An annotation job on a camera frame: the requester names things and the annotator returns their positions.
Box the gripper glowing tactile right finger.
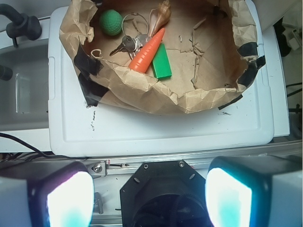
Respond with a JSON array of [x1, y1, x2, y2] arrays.
[[205, 155, 303, 227]]

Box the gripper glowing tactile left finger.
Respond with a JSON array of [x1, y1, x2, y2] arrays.
[[0, 160, 94, 227]]

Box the orange plastic carrot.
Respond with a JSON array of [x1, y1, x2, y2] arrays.
[[128, 28, 166, 73]]

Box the white plastic bin lid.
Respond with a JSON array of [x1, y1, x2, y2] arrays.
[[48, 7, 274, 157]]

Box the clear plastic container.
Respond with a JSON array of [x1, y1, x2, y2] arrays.
[[0, 39, 49, 131]]

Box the crumpled brown paper liner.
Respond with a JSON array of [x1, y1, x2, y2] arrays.
[[59, 0, 264, 115]]

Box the green rectangular block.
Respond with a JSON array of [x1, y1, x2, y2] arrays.
[[152, 43, 172, 80]]

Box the black clamp knob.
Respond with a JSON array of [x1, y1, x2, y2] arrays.
[[0, 3, 42, 48]]

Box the green dimpled ball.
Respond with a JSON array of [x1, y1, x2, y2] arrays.
[[99, 9, 123, 36]]

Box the tan conch seashell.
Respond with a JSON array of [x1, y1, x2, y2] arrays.
[[148, 0, 171, 37]]

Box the black cable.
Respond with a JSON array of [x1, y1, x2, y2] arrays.
[[0, 132, 56, 158]]

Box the aluminium extrusion rail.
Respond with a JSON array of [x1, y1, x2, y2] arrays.
[[84, 140, 303, 175]]

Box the black octagonal mount plate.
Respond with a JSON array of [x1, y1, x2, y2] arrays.
[[120, 160, 212, 227]]

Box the silver keys on ring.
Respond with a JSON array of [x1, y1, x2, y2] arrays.
[[109, 12, 150, 60]]

